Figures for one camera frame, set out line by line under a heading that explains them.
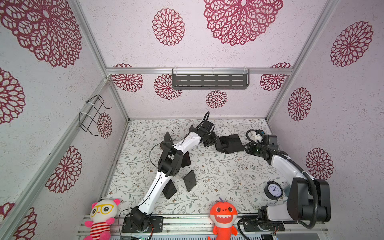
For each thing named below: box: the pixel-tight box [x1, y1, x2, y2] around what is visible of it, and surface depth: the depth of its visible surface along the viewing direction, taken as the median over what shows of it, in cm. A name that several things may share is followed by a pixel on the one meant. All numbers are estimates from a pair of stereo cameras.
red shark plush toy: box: [210, 197, 238, 240], surface depth 70 cm
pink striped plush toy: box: [83, 198, 121, 240], surface depth 72 cm
